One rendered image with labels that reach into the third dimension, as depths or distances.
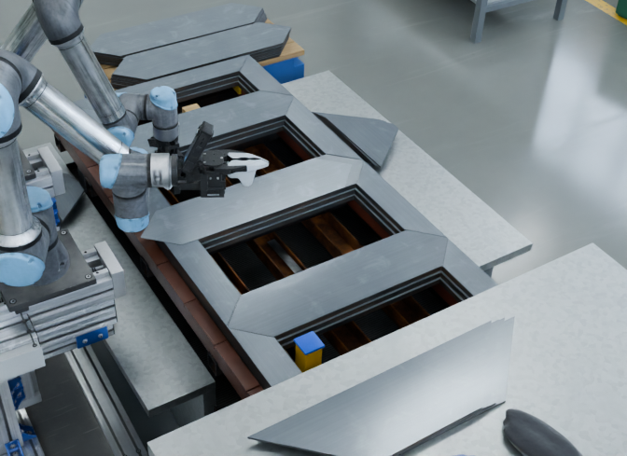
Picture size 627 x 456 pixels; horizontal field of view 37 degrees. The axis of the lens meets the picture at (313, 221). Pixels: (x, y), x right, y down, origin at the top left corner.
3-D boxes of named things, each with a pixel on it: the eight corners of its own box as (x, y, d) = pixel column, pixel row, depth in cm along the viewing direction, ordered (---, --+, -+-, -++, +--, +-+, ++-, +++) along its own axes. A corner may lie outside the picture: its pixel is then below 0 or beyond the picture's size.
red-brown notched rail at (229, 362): (62, 125, 335) (59, 111, 331) (296, 449, 232) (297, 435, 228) (50, 128, 333) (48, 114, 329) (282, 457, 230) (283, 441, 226)
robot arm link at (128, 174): (104, 176, 211) (101, 145, 206) (154, 176, 212) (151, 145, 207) (101, 199, 205) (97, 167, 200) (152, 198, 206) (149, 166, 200)
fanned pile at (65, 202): (58, 157, 334) (56, 148, 332) (100, 218, 309) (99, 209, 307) (23, 167, 329) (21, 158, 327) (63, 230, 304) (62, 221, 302)
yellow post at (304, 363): (309, 383, 259) (312, 336, 247) (318, 396, 256) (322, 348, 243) (293, 391, 257) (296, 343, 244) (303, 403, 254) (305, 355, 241)
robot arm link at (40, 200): (61, 220, 238) (53, 177, 229) (54, 255, 228) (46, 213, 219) (12, 221, 237) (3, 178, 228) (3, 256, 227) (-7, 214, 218)
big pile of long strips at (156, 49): (256, 8, 403) (256, -4, 399) (304, 50, 378) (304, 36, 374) (78, 52, 369) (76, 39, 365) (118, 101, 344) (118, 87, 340)
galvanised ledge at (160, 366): (51, 148, 343) (49, 142, 341) (215, 388, 260) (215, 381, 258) (-4, 164, 335) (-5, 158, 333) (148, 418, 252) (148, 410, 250)
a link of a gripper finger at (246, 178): (268, 182, 210) (227, 182, 209) (269, 158, 207) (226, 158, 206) (269, 188, 207) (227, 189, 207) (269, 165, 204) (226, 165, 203)
